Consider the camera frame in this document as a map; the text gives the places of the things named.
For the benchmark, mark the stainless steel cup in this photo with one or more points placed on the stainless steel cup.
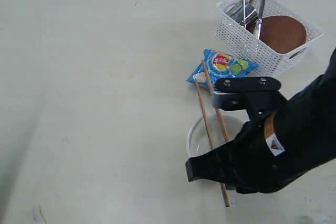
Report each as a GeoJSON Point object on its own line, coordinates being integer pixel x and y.
{"type": "Point", "coordinates": [236, 14]}

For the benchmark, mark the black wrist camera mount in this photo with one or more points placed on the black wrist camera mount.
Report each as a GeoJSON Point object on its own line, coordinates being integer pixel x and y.
{"type": "Point", "coordinates": [258, 96]}

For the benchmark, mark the blue chips snack bag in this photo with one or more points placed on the blue chips snack bag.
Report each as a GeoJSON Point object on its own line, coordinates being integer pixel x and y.
{"type": "Point", "coordinates": [221, 65]}

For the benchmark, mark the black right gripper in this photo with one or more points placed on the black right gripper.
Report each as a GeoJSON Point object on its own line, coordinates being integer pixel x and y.
{"type": "Point", "coordinates": [254, 160]}

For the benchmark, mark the wooden chopstick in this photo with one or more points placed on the wooden chopstick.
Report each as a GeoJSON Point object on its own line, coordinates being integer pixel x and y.
{"type": "Point", "coordinates": [210, 138]}
{"type": "Point", "coordinates": [218, 113]}

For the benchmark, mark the silver metal knife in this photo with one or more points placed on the silver metal knife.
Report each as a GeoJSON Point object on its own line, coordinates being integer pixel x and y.
{"type": "Point", "coordinates": [258, 25]}

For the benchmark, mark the white ceramic bowl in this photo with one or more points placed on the white ceramic bowl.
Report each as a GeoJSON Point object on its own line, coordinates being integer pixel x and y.
{"type": "Point", "coordinates": [197, 142]}

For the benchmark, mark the brown round plate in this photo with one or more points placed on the brown round plate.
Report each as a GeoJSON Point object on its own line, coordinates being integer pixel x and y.
{"type": "Point", "coordinates": [282, 34]}

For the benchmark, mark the white perforated plastic basket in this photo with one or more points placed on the white perforated plastic basket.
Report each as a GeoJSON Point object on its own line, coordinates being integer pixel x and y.
{"type": "Point", "coordinates": [242, 43]}

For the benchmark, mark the silver metal fork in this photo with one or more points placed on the silver metal fork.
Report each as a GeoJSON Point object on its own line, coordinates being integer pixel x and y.
{"type": "Point", "coordinates": [244, 3]}

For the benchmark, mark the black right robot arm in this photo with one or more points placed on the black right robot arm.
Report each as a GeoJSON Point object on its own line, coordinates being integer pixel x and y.
{"type": "Point", "coordinates": [282, 140]}

